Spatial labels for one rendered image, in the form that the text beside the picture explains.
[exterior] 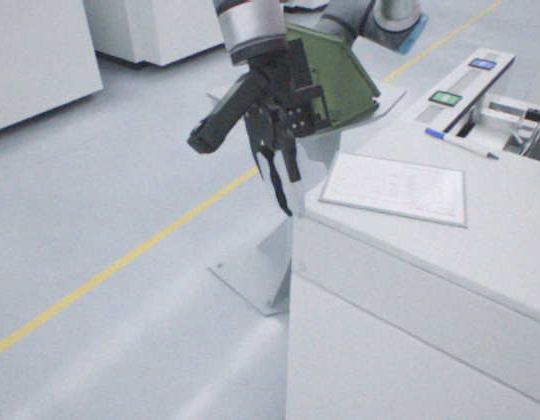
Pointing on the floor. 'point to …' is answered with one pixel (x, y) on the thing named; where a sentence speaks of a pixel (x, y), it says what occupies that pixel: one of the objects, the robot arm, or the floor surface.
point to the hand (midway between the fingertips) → (288, 209)
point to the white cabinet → (383, 369)
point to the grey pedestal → (270, 250)
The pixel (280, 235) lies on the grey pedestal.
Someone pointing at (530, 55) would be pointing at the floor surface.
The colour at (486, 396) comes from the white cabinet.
